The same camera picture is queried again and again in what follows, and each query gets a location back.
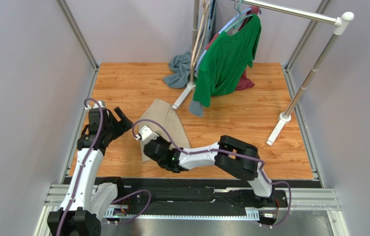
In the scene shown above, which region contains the beige linen napkin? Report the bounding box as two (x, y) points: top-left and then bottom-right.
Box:
(137, 98), (191, 162)

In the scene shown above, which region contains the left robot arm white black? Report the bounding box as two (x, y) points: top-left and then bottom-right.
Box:
(47, 105), (133, 236)

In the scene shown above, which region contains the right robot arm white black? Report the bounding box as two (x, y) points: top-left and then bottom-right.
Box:
(143, 135), (274, 198)

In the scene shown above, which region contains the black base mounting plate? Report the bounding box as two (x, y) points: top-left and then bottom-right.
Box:
(94, 177), (289, 217)

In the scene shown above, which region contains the blue-grey garment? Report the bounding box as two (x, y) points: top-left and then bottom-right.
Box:
(163, 6), (211, 110)

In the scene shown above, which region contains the light blue clothes hanger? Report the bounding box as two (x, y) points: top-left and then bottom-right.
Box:
(195, 7), (258, 72)

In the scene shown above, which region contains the maroon garment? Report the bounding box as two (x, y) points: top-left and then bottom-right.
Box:
(199, 6), (260, 91)

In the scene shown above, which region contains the green t-shirt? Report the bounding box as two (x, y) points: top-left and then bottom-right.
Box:
(193, 14), (261, 108)

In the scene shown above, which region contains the beige wooden clothes hanger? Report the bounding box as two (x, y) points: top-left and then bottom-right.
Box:
(189, 0), (210, 86)

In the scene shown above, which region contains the teal clothes hanger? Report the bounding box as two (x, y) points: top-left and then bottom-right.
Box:
(224, 0), (252, 34)

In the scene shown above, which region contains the silver white clothes rack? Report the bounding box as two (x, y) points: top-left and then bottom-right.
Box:
(171, 0), (355, 146)

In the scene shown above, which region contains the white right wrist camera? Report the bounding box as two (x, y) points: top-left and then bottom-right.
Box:
(135, 125), (159, 143)

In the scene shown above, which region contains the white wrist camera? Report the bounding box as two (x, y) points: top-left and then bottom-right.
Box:
(135, 125), (159, 143)
(85, 100), (106, 111)

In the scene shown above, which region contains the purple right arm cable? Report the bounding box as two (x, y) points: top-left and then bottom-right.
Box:
(132, 118), (292, 229)

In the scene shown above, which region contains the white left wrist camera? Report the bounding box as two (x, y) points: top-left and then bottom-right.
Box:
(85, 100), (106, 111)

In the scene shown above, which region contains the aluminium frame rail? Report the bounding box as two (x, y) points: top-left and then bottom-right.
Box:
(33, 184), (349, 236)

